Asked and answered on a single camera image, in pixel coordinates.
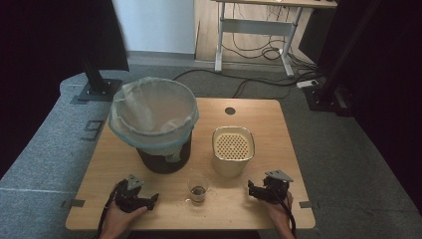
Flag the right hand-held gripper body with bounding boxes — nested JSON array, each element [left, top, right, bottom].
[[261, 169, 295, 205]]

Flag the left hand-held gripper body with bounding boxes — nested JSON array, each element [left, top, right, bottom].
[[113, 173, 149, 214]]

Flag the person's left hand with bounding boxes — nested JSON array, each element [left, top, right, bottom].
[[102, 202, 148, 239]]

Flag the person's right hand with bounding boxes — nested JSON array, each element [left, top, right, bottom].
[[264, 191, 295, 233]]

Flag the cream strainer container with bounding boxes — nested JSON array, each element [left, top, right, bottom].
[[211, 125, 256, 179]]

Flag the black trash can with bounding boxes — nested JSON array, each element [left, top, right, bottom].
[[135, 131, 194, 175]]

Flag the clear glass cup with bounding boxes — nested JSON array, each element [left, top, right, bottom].
[[185, 173, 211, 204]]

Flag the dark tape floor mark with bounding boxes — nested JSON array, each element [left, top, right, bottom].
[[80, 119, 106, 142]]

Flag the translucent plastic trash bag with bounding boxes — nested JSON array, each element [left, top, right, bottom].
[[107, 77, 200, 163]]

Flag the black metal stand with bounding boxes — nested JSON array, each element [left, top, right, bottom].
[[302, 0, 382, 118], [77, 54, 123, 103]]

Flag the white power strip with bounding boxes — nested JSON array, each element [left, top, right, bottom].
[[296, 79, 319, 90]]

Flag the dark curtain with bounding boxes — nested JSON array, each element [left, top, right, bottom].
[[300, 0, 422, 217]]

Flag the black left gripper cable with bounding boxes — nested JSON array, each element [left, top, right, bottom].
[[96, 180, 128, 239]]

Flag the black floor cables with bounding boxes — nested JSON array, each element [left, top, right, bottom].
[[172, 3, 324, 100]]

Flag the white desk frame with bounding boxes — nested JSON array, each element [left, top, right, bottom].
[[212, 0, 338, 79]]

